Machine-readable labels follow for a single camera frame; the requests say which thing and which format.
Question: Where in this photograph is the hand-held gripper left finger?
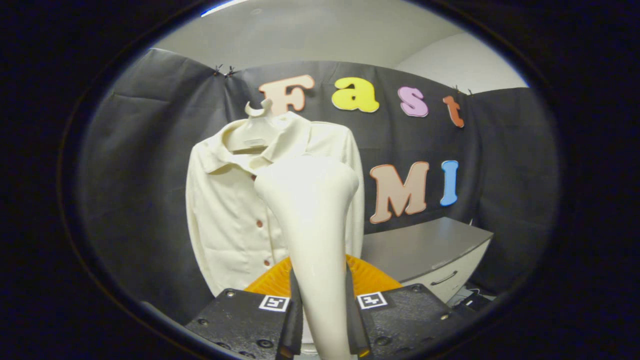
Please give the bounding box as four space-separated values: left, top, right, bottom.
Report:
185 255 304 360

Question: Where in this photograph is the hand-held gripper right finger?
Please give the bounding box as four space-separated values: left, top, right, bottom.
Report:
345 254 493 359

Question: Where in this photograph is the cream button-up shirt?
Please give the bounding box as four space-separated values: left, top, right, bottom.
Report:
185 111 366 297

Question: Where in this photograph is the white garment steamer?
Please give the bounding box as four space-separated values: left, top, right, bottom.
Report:
254 154 361 360

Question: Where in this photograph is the beige cabinet with grey top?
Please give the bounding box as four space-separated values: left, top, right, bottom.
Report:
361 216 495 305

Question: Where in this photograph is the white plastic hanger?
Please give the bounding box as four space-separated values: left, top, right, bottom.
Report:
225 98 281 153

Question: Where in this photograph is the black drawer handle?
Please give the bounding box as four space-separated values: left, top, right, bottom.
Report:
430 270 459 287

